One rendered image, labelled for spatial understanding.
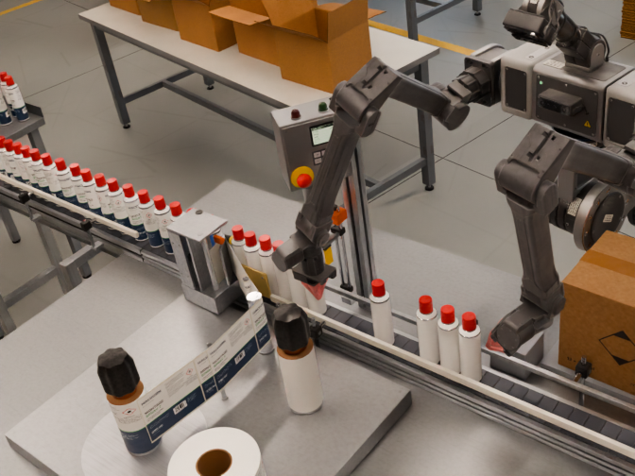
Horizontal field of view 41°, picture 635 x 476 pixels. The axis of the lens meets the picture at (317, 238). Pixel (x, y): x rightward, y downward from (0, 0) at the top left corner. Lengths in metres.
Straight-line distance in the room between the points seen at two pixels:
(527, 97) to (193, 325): 1.10
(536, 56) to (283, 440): 1.10
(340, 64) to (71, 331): 1.75
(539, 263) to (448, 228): 2.47
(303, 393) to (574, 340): 0.67
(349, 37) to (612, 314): 2.09
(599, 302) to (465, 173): 2.61
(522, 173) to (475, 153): 3.23
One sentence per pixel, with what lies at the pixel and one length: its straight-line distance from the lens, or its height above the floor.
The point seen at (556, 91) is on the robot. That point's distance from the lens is 2.06.
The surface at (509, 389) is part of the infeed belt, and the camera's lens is 2.12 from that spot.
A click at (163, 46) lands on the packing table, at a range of 4.62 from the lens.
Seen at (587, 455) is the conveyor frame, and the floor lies 0.86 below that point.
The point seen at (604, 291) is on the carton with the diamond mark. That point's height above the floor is 1.12.
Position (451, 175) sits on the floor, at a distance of 4.55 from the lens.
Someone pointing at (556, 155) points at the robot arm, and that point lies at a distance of 1.50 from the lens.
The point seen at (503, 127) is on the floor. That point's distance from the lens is 4.98.
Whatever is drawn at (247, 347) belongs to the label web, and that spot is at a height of 0.97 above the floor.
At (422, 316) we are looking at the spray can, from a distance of 2.07.
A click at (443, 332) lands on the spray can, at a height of 1.03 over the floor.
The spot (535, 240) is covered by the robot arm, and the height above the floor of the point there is 1.45.
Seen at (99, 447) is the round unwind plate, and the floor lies 0.89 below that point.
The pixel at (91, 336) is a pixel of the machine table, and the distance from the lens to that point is 2.60.
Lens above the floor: 2.41
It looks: 35 degrees down
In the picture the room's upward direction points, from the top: 10 degrees counter-clockwise
